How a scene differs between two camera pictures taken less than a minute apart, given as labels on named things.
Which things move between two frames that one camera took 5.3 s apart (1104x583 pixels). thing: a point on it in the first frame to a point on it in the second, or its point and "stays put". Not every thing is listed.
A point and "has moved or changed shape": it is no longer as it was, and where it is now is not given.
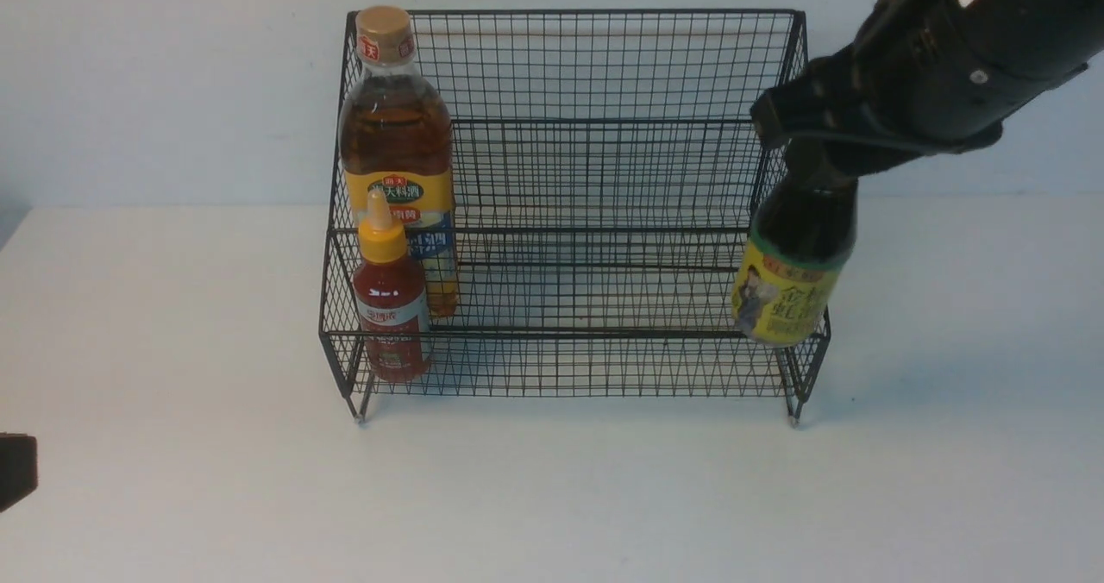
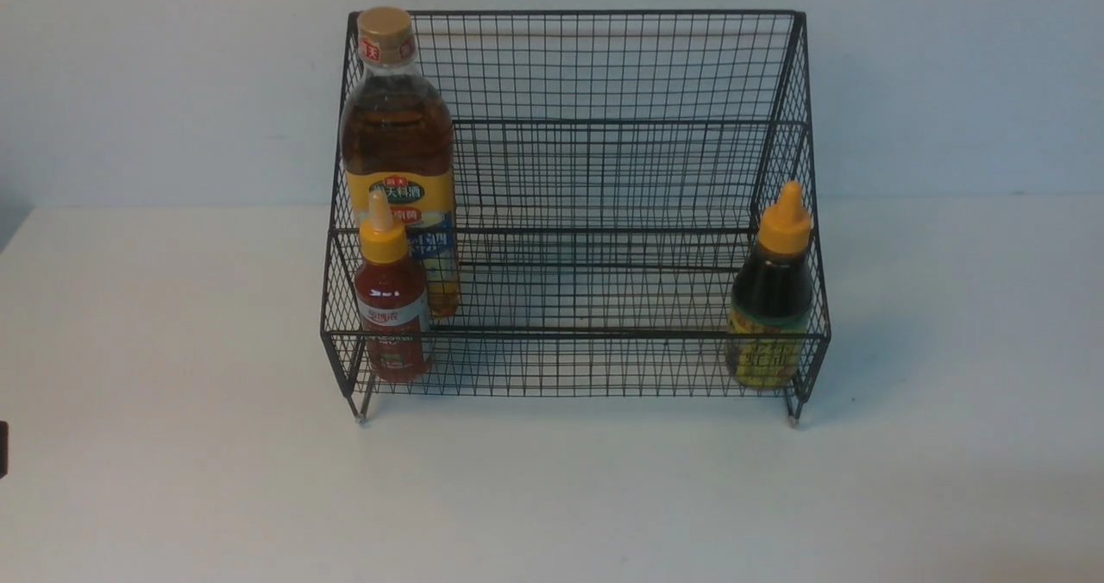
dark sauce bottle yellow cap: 803,230 has moved or changed shape
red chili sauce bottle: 391,300 stays put
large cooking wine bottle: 397,135 stays put
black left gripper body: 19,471 to 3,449
